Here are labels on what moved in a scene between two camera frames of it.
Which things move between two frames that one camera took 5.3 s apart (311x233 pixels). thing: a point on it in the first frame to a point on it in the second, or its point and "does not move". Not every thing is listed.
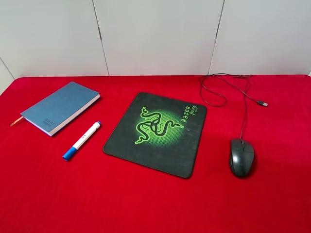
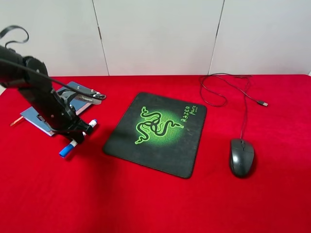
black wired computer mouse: [241, 157] does not move
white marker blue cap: [81, 141] to [73, 143]
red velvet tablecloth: [95, 191] does not move
